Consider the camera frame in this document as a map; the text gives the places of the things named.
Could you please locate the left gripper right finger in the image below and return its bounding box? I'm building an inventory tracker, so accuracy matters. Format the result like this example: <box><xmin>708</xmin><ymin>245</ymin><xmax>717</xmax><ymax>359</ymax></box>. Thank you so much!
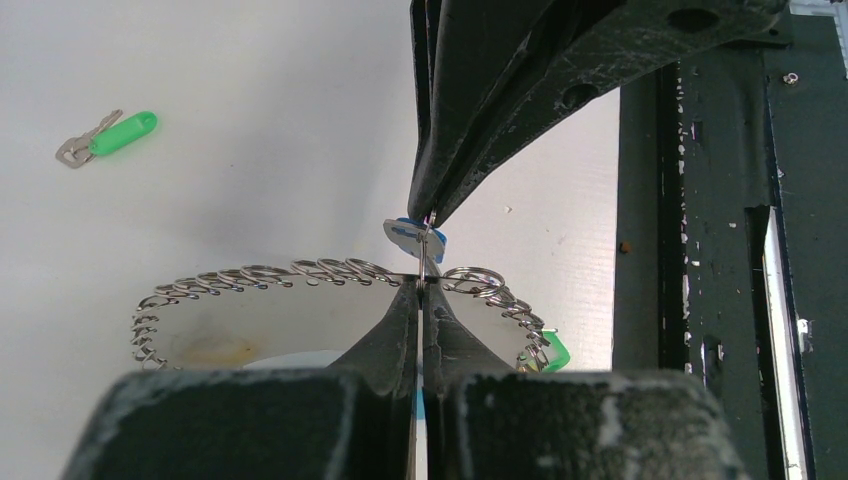
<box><xmin>422</xmin><ymin>286</ymin><xmax>748</xmax><ymax>479</ymax></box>

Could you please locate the key with blue tag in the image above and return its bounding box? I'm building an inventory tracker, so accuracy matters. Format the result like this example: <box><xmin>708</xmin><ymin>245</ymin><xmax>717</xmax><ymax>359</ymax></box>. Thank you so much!
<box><xmin>383</xmin><ymin>217</ymin><xmax>447</xmax><ymax>264</ymax></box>

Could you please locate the green tagged key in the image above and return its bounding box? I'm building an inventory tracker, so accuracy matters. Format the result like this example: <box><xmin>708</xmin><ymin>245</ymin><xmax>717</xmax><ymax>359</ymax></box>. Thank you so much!
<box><xmin>516</xmin><ymin>329</ymin><xmax>571</xmax><ymax>373</ymax></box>

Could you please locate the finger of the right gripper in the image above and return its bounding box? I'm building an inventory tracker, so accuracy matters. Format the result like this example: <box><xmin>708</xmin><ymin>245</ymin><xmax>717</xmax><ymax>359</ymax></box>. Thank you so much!
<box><xmin>433</xmin><ymin>0</ymin><xmax>793</xmax><ymax>230</ymax></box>
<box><xmin>407</xmin><ymin>1</ymin><xmax>622</xmax><ymax>222</ymax></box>

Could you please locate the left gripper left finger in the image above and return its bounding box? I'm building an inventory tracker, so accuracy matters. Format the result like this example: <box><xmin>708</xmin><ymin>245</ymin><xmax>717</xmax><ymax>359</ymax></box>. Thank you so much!
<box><xmin>63</xmin><ymin>281</ymin><xmax>418</xmax><ymax>479</ymax></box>

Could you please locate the key with green tag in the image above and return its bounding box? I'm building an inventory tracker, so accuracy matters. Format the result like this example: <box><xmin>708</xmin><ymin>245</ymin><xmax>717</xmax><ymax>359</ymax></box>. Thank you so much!
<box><xmin>55</xmin><ymin>109</ymin><xmax>159</xmax><ymax>169</ymax></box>

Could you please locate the metal key organiser with rings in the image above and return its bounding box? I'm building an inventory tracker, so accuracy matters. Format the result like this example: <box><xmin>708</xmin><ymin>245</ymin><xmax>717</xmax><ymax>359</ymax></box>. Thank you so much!
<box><xmin>131</xmin><ymin>258</ymin><xmax>552</xmax><ymax>370</ymax></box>

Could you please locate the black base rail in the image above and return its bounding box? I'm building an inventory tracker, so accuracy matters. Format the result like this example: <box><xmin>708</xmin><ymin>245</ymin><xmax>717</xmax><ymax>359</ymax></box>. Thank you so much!
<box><xmin>612</xmin><ymin>5</ymin><xmax>847</xmax><ymax>479</ymax></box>

